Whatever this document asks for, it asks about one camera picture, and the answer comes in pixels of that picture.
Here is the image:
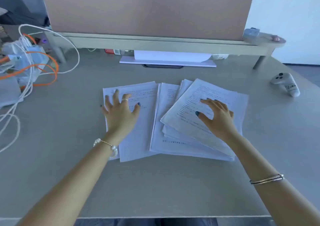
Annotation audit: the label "person's left hand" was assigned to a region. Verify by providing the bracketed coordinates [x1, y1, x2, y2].
[100, 89, 141, 137]

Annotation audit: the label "person's right hand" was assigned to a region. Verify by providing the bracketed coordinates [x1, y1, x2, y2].
[195, 98, 238, 144]

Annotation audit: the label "printed white paper sheet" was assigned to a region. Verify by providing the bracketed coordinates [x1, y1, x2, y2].
[160, 78, 249, 159]
[103, 81, 161, 163]

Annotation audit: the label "person's right forearm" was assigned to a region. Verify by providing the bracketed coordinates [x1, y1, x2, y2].
[220, 131, 320, 226]

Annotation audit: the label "person's left forearm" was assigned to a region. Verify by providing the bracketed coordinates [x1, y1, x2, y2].
[16, 131, 137, 226]

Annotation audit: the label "pile of white papers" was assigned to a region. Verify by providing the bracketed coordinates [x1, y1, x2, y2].
[149, 79, 236, 162]

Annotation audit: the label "bottle with red label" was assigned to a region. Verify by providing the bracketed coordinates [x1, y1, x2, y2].
[104, 49, 135, 57]

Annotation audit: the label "blank white curled paper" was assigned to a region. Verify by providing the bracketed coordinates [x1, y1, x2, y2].
[134, 50, 212, 63]

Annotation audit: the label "beige desk shelf riser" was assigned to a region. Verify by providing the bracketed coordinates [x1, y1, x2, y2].
[45, 31, 287, 70]

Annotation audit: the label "silver bangle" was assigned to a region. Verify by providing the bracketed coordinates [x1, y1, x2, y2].
[249, 174, 285, 185]

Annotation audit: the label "white handheld controller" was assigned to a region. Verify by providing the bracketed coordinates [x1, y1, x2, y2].
[270, 72, 301, 98]

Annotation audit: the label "device in clear plastic bag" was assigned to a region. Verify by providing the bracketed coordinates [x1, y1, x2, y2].
[0, 39, 50, 84]

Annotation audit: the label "brown desk divider panel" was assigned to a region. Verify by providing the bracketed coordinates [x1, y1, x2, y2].
[40, 0, 255, 41]

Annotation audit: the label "grey pouch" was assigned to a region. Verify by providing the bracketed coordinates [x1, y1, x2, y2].
[0, 77, 24, 109]

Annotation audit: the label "small grey device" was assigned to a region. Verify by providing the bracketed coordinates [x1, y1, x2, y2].
[242, 28, 261, 44]

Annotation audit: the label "person's blue jeans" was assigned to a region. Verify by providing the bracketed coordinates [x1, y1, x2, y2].
[117, 218, 218, 226]

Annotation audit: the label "dark grey chair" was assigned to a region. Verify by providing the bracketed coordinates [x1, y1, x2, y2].
[0, 0, 50, 26]

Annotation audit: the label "pearl bracelet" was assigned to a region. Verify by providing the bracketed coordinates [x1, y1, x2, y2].
[93, 138, 118, 158]

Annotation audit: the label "white cable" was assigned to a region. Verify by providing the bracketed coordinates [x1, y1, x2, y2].
[0, 24, 80, 154]

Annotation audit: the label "orange cable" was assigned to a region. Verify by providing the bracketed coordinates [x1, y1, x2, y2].
[0, 33, 60, 87]

